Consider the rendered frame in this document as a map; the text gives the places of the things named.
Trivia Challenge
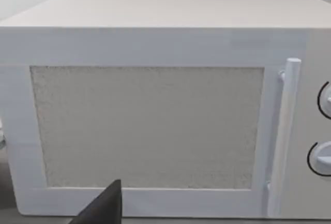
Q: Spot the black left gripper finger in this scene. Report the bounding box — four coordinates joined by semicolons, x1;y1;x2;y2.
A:
68;179;123;224

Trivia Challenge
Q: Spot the pale microwave door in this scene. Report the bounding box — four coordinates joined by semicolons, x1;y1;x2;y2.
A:
0;28;308;218

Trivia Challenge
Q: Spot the pale microwave oven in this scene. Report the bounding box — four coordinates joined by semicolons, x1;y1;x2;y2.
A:
0;0;331;220

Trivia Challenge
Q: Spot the pale microwave knob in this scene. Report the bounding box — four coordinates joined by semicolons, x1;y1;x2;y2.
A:
307;141;331;177
317;81;331;120

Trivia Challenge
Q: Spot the pale microwave door handle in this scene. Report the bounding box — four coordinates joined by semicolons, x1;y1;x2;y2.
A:
266;57;302;218

